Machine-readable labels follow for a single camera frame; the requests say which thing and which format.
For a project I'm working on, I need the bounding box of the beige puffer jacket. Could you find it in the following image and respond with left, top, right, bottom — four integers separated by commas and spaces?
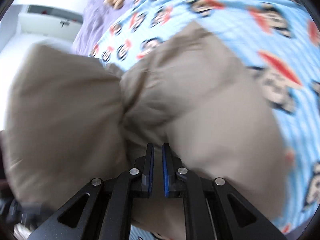
3, 22, 286, 239

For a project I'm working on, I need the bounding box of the blue striped monkey blanket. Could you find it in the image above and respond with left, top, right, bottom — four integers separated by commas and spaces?
90, 0, 319, 239

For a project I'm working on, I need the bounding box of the purple bed cover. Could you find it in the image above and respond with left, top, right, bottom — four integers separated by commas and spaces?
72, 0, 132, 56

